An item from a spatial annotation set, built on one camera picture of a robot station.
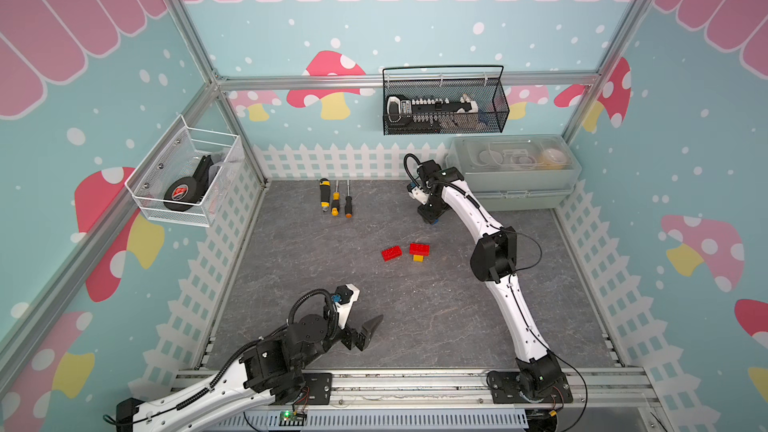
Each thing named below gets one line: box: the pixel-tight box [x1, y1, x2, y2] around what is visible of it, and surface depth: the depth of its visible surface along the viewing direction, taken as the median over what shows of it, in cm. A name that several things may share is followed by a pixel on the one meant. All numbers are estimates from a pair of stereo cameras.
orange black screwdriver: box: [344, 179, 353, 219], surface depth 111 cm
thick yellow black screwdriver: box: [319, 178, 331, 213], surface depth 118 cm
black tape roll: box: [163, 154, 215, 212], surface depth 71 cm
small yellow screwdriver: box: [331, 180, 341, 217], surface depth 114 cm
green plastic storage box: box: [445, 134, 582, 212], surface depth 105 cm
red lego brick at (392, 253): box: [381, 245, 403, 262], surface depth 100 cm
